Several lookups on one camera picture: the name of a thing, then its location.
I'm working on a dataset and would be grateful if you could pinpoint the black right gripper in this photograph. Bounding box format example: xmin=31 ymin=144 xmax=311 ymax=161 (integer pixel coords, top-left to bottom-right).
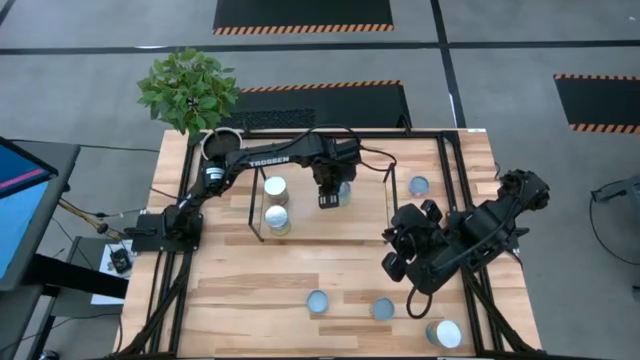
xmin=381 ymin=200 xmax=452 ymax=283

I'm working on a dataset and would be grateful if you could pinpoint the short blue can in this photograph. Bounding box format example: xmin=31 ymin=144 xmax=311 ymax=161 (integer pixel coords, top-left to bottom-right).
xmin=408 ymin=174 xmax=431 ymax=198

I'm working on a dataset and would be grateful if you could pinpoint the silver-top can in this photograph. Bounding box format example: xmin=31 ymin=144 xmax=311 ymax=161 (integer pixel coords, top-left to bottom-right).
xmin=264 ymin=204 xmax=292 ymax=237
xmin=263 ymin=175 xmax=290 ymax=206
xmin=425 ymin=319 xmax=465 ymax=350

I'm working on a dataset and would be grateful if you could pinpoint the black hazard-striped floor mat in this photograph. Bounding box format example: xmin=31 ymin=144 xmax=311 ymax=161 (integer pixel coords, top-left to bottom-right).
xmin=553 ymin=73 xmax=640 ymax=135
xmin=219 ymin=79 xmax=413 ymax=130
xmin=212 ymin=0 xmax=395 ymax=36

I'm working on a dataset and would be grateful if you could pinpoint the white plant pot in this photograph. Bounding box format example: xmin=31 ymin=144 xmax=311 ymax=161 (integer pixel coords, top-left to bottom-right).
xmin=199 ymin=126 xmax=245 ymax=161

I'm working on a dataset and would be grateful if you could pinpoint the green leafy plant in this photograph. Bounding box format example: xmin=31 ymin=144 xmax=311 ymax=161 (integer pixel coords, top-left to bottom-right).
xmin=136 ymin=47 xmax=242 ymax=137

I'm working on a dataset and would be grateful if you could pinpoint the grey chair base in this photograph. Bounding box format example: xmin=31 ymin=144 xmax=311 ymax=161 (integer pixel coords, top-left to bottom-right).
xmin=589 ymin=173 xmax=640 ymax=211

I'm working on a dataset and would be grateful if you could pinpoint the small black device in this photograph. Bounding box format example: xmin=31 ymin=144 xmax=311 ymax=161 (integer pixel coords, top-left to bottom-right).
xmin=109 ymin=248 xmax=134 ymax=275

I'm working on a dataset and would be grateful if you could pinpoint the white paper sheet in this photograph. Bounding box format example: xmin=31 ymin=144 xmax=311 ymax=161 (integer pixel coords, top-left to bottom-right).
xmin=90 ymin=238 xmax=135 ymax=306

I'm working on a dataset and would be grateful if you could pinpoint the brown wooden stick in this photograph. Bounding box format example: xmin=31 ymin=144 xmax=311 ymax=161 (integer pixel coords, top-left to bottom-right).
xmin=56 ymin=197 xmax=124 ymax=241

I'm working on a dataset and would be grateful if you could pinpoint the grey side table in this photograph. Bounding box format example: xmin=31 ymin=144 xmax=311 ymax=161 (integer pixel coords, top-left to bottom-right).
xmin=49 ymin=235 xmax=132 ymax=321

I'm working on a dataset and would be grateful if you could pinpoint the black monitor stand base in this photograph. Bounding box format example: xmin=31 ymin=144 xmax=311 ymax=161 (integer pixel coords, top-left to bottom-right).
xmin=22 ymin=253 xmax=130 ymax=301

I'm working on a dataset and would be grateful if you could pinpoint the monitor with blue screen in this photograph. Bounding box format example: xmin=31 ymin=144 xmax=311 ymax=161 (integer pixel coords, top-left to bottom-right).
xmin=0 ymin=135 xmax=81 ymax=294

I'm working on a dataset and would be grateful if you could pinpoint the black aluminium rig frame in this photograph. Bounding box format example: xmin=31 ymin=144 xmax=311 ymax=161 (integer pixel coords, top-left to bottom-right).
xmin=112 ymin=128 xmax=546 ymax=360

